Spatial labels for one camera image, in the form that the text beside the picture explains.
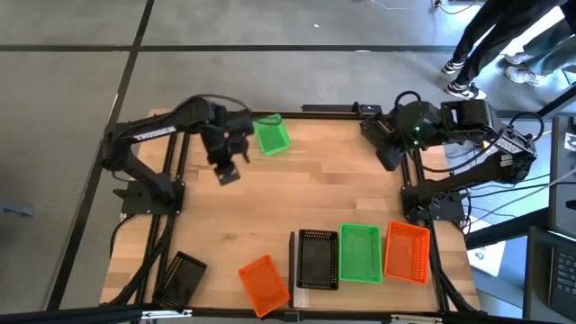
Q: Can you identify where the black horizontal beam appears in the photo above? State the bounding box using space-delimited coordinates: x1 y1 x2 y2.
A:
0 304 149 324

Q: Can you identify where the person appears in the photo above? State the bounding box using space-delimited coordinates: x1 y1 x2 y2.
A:
502 17 576 87
440 0 563 101

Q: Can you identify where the white floor cable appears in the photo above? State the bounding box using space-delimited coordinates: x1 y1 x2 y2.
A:
369 0 406 13

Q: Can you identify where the white printed sheet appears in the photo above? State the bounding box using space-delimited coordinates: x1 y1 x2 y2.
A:
465 215 508 278

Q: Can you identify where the orange plastic basket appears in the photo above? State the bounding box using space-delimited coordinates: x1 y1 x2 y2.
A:
382 220 432 286
237 254 292 319

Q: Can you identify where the black diagonal floor bar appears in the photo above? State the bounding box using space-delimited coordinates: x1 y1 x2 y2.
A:
465 207 551 251

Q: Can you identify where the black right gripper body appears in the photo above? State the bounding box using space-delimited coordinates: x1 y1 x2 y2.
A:
395 101 445 149

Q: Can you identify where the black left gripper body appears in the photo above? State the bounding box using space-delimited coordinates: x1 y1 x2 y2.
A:
202 103 256 141

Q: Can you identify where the black desk frame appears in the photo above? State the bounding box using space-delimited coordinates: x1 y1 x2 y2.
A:
535 85 576 121

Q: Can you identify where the black rail-mounted bar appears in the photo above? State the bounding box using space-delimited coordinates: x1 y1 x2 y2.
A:
301 103 383 116

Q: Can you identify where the black aluminium table frame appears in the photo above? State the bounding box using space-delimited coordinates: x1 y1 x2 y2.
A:
101 110 481 316

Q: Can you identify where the black floor cable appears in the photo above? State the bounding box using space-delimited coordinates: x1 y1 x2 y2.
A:
431 0 481 15

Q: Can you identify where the silver metal bracket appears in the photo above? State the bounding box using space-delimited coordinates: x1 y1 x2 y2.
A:
390 313 445 324
140 309 194 320

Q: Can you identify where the green plastic basket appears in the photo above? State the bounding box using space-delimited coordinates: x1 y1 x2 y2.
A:
337 222 383 284
252 112 293 158

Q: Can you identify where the black laptop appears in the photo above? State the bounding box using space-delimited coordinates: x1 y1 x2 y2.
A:
524 227 576 323

